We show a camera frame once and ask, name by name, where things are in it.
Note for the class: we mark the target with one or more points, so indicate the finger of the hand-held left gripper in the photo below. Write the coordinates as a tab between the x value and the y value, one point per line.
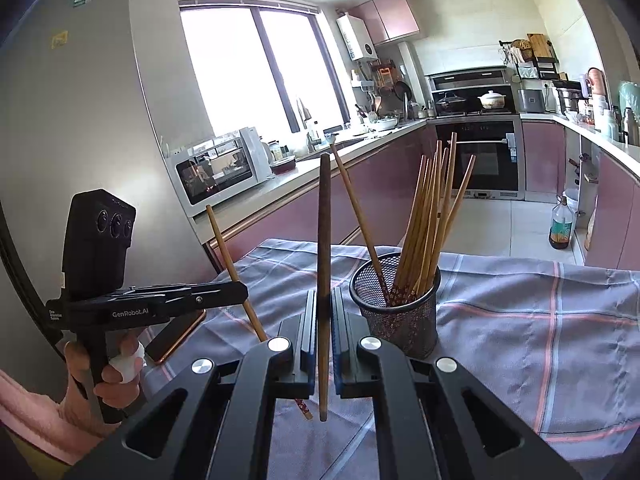
215	296

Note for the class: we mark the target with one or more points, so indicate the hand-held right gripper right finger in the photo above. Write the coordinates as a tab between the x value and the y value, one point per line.
339	332

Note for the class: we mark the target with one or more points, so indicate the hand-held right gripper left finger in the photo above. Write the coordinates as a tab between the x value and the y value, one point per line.
312	332

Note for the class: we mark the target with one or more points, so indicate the black mesh cup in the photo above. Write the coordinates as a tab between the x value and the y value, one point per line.
400	327

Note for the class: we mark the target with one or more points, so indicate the dark wooden chopstick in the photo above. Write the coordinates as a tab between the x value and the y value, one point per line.
324	235

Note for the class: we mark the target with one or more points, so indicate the bundle of wooden chopsticks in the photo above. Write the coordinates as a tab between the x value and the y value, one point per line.
425	220

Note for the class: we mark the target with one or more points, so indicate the person's left forearm pink sleeve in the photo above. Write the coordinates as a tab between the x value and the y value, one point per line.
30	420

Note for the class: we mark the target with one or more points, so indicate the person's left hand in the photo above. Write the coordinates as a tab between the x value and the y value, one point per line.
117	372

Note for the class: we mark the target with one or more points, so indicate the smartphone with orange edge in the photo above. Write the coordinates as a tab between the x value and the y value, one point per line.
175	337

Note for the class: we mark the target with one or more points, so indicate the silver refrigerator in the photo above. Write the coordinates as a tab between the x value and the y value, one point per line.
100	135

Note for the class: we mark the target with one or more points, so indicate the white toaster oven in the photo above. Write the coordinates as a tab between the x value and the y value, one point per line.
250	155

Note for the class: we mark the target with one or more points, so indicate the red bowl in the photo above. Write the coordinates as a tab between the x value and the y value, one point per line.
283	166

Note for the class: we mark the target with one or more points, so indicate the pink kitchen base cabinets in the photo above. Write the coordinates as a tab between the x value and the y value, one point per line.
390	180

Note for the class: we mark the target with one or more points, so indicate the grey checked tablecloth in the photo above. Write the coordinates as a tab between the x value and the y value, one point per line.
525	335

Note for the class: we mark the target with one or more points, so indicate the kitchen faucet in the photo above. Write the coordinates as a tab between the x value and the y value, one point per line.
306	125

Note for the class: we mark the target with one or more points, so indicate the kitchen window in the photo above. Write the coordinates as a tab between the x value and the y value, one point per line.
240	75

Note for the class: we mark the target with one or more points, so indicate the built-in steel oven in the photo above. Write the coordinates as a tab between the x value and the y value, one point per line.
480	160

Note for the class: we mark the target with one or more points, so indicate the glass oil bottle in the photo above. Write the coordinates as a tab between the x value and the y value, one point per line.
561	227

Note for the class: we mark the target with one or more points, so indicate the black cooking pot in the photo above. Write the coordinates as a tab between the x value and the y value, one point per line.
451	105

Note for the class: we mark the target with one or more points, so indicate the white casserole pot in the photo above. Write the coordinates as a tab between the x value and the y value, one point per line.
495	100

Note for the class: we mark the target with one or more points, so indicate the steel range hood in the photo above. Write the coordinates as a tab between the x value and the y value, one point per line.
470	79

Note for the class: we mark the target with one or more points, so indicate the steel countertop appliance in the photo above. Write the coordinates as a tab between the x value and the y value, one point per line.
531	101

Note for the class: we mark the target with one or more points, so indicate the black shelf rack with boards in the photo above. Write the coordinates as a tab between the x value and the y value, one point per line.
537	55

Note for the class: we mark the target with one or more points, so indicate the pink kettle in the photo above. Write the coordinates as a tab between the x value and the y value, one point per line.
595	87

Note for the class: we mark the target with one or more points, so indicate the white wall water heater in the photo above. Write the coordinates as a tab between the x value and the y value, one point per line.
356	36

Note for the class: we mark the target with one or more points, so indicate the pink wall cabinet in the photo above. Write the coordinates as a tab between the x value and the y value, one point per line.
387	17

